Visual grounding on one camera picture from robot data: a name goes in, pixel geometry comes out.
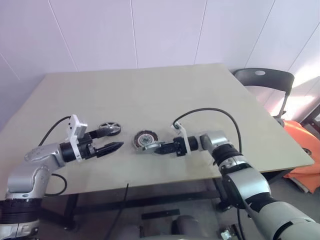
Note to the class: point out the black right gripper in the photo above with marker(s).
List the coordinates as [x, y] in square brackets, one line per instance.
[180, 147]

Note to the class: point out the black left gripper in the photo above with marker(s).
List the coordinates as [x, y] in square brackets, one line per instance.
[86, 147]

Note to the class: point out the copper wound motor stator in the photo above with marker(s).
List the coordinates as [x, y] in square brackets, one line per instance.
[145, 137]

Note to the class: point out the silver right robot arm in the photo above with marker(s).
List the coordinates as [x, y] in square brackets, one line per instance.
[247, 182]

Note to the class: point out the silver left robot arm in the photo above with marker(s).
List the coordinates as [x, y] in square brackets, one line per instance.
[37, 155]

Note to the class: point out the flat black bar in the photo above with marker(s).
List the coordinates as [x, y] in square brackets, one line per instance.
[161, 214]

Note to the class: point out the dark grey rounded shape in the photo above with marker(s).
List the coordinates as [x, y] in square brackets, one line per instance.
[186, 225]

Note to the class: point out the small metal floor part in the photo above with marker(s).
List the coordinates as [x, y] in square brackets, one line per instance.
[231, 233]

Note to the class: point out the black plastic chair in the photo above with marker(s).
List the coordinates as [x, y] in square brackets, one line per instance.
[270, 76]

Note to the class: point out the orange cloth bag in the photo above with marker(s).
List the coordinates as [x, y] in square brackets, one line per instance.
[302, 140]

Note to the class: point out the large round metal bearing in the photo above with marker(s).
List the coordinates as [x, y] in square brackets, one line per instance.
[308, 151]

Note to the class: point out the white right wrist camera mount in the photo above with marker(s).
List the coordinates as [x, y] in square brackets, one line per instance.
[186, 142]

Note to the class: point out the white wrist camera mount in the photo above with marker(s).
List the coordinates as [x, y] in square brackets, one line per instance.
[73, 125]
[186, 142]

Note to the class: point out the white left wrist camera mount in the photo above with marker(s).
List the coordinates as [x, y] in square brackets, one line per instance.
[73, 125]

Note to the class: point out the black metal table frame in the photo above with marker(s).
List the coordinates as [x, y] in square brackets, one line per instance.
[71, 207]

